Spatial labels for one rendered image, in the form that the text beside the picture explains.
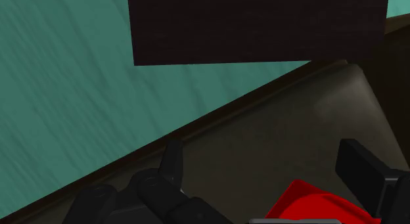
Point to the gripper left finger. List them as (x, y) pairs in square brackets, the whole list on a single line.
[(153, 191)]

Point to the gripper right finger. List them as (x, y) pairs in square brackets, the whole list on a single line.
[(362, 172)]

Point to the red angular object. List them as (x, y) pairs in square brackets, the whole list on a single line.
[(314, 205)]

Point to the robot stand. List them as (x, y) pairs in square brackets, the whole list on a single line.
[(256, 28)]

